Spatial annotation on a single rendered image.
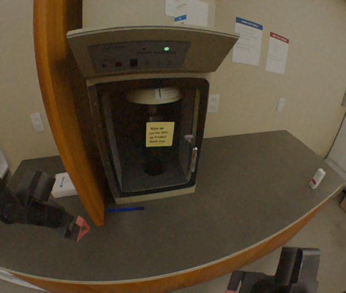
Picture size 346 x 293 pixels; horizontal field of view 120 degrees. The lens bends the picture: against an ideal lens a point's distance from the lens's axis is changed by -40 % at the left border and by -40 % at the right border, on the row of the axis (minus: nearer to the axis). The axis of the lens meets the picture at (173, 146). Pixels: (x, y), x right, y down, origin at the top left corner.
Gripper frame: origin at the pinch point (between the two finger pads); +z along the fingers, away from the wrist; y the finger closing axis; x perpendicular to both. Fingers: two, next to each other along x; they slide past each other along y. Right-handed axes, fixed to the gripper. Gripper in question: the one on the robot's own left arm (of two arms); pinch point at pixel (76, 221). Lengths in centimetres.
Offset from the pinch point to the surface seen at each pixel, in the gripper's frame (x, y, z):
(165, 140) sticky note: -31.4, -18.8, -1.4
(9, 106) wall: -29, 75, -12
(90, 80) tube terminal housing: -32.9, -2.7, -21.8
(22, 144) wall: -16, 76, 10
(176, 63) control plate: -40, -22, -21
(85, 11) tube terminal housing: -41, -2, -37
